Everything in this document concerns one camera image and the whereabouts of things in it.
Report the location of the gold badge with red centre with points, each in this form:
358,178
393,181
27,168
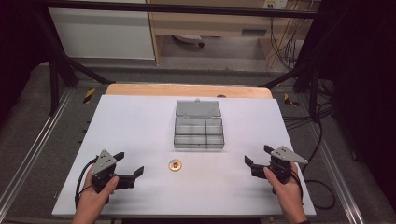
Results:
175,165

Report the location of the clear plastic compartment box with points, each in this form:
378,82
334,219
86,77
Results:
199,124

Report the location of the white chair base leg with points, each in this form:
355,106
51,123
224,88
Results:
188,38

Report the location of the yellow black floor tape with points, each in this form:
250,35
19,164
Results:
289,100
89,95

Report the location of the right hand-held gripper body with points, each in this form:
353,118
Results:
281,165

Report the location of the black metal frame bar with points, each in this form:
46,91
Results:
186,8

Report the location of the light wooden desk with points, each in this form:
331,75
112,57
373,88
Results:
211,25

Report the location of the wooden table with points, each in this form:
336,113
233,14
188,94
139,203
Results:
186,90

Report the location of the white wall socket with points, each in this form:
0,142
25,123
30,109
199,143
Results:
275,3

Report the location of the white cabinet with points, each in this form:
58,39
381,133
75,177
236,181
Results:
99,34

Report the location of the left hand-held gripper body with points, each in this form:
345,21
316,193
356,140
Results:
105,165

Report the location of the black metal frame strut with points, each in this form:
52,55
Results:
289,76
65,59

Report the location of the black curtain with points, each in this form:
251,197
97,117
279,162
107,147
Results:
364,93
18,46

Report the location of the person's right hand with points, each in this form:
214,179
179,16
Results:
288,196

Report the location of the person's left hand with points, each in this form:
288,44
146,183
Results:
93,202

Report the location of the aluminium floor rail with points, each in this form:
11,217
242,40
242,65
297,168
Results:
336,174
34,146

